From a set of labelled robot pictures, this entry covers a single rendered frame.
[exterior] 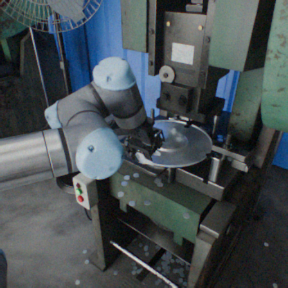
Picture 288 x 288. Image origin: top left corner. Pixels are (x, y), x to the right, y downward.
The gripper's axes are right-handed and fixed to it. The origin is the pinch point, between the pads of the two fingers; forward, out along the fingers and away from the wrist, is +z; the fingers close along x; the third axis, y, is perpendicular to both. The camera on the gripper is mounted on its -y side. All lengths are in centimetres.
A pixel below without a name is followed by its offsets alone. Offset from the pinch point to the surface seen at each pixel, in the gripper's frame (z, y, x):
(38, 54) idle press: 35, -148, 61
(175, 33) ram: -21.1, -2.6, 30.9
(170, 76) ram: -10.4, -2.9, 24.6
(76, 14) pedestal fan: -8, -71, 53
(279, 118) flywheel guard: -23.5, 31.8, 8.0
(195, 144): 8.7, 8.4, 15.9
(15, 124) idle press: 66, -152, 12
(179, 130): 11.0, -0.4, 20.8
